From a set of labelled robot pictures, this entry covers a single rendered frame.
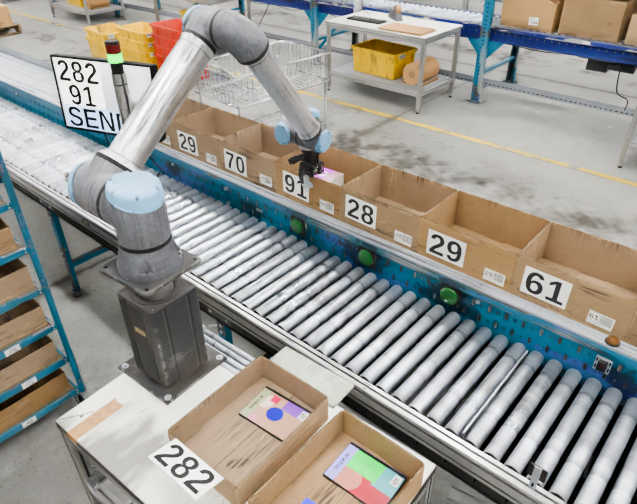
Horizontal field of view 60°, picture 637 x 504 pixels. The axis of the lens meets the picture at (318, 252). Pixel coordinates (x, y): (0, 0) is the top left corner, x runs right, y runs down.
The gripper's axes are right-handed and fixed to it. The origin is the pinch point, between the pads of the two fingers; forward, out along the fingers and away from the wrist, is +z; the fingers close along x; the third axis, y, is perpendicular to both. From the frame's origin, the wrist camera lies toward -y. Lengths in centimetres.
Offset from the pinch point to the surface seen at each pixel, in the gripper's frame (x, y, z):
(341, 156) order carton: 28.5, -3.2, -4.4
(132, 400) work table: -112, 25, 23
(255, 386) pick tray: -83, 51, 22
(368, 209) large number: -0.6, 34.5, -2.0
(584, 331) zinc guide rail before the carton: -4, 125, 9
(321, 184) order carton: -0.4, 9.1, -5.0
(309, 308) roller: -41, 38, 23
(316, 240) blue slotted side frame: -3.4, 8.4, 22.6
